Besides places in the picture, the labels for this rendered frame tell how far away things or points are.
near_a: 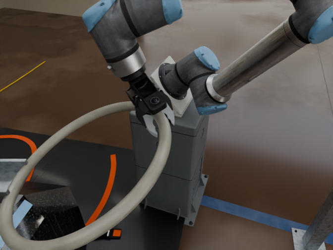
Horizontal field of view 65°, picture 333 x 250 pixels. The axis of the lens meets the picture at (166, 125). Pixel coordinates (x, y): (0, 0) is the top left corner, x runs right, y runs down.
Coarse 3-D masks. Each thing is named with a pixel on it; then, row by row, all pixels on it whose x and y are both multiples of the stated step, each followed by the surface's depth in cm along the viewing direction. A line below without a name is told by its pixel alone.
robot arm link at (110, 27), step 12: (108, 0) 55; (84, 12) 57; (96, 12) 54; (108, 12) 55; (120, 12) 55; (96, 24) 56; (108, 24) 56; (120, 24) 56; (96, 36) 58; (108, 36) 57; (120, 36) 58; (132, 36) 59; (108, 48) 59; (120, 48) 59; (132, 48) 61; (108, 60) 62; (120, 60) 61
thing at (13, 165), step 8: (0, 160) 77; (8, 160) 77; (16, 160) 77; (24, 160) 77; (0, 168) 79; (8, 168) 79; (16, 168) 79; (0, 176) 78; (8, 176) 78; (0, 184) 76; (8, 184) 76; (0, 192) 68; (8, 192) 69; (0, 200) 70
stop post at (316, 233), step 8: (328, 200) 148; (320, 208) 156; (328, 208) 146; (320, 216) 155; (328, 216) 148; (312, 224) 164; (320, 224) 154; (328, 224) 152; (296, 232) 180; (304, 232) 181; (312, 232) 162; (320, 232) 158; (328, 232) 156; (296, 240) 176; (304, 240) 173; (312, 240) 164; (320, 240) 163; (296, 248) 172; (304, 248) 171; (312, 248) 169; (320, 248) 172
